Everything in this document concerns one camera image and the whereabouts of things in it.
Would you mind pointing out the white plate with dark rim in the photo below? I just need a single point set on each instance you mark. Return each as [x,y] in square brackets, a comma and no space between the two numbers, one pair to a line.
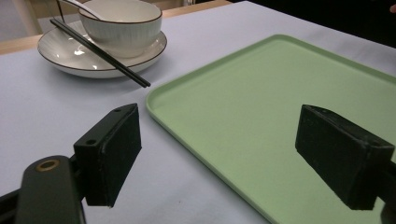
[63,54]

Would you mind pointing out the light green plastic tray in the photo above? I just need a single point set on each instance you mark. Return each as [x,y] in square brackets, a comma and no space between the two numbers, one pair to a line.
[249,109]

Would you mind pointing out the white ceramic spoon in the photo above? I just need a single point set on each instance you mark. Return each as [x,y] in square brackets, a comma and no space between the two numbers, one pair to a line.
[81,8]

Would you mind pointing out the white ribbed bowl dark rim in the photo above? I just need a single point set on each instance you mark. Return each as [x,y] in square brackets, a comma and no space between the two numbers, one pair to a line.
[124,34]

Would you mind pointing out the black chopstick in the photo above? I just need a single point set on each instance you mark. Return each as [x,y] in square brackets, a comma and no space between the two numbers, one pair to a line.
[102,53]
[99,54]

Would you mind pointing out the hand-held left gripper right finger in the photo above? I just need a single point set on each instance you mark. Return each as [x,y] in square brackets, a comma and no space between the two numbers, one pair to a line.
[339,152]

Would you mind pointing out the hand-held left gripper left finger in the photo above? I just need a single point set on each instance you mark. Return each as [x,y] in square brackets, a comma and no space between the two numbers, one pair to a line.
[109,155]

